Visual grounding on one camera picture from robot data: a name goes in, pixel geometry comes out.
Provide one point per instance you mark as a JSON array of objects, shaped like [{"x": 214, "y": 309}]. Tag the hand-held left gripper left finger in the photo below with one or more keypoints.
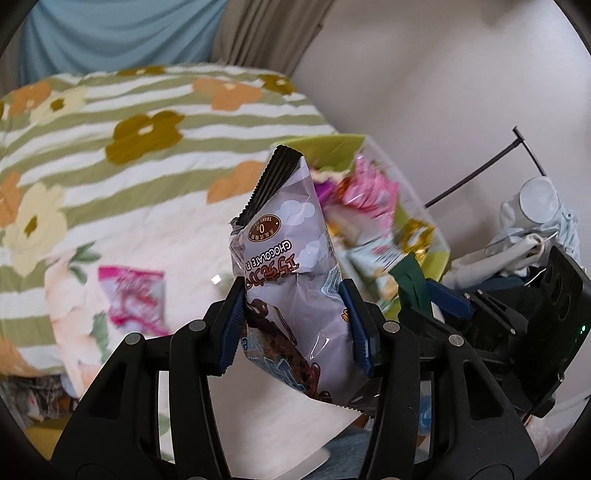
[{"x": 231, "y": 327}]

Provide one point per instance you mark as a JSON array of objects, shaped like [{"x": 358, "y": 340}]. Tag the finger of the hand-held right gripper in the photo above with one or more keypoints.
[
  {"x": 429, "y": 325},
  {"x": 448, "y": 299}
]

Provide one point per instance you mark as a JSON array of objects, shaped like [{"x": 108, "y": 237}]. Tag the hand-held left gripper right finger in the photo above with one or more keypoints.
[{"x": 362, "y": 327}]

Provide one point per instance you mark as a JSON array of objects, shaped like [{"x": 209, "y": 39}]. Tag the dark green snack packet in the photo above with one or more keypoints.
[{"x": 411, "y": 286}]

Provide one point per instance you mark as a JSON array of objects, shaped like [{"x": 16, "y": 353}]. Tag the purple chocolate snack packet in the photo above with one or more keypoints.
[{"x": 291, "y": 258}]

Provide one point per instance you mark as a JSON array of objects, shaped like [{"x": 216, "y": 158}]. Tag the yellow-green storage box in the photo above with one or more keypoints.
[{"x": 323, "y": 152}]

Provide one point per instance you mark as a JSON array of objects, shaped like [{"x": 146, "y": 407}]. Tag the white cloth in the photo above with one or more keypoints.
[{"x": 489, "y": 265}]

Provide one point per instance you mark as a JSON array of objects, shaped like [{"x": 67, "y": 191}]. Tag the pale green snack packet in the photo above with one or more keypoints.
[{"x": 374, "y": 265}]

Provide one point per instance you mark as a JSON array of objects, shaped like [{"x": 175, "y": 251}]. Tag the pink floral cloth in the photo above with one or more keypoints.
[{"x": 194, "y": 258}]

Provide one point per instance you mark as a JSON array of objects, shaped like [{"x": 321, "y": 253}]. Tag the pink white snack packet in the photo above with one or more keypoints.
[{"x": 134, "y": 300}]

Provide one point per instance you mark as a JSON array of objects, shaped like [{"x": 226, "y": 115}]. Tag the clear plastic cup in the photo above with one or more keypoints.
[{"x": 540, "y": 198}]

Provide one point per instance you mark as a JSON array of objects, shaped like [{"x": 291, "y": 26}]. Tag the black metal rack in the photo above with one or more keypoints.
[{"x": 480, "y": 173}]

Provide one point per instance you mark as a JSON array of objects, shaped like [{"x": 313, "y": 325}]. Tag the green striped floral blanket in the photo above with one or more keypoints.
[{"x": 115, "y": 184}]

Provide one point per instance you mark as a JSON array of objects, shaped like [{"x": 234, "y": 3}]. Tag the yellow stool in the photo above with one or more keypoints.
[{"x": 44, "y": 434}]

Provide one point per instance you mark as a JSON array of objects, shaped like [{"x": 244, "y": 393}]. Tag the beige curtain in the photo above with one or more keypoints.
[{"x": 268, "y": 32}]

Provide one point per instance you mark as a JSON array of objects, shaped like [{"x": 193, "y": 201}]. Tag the blue curtain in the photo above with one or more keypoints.
[{"x": 115, "y": 32}]

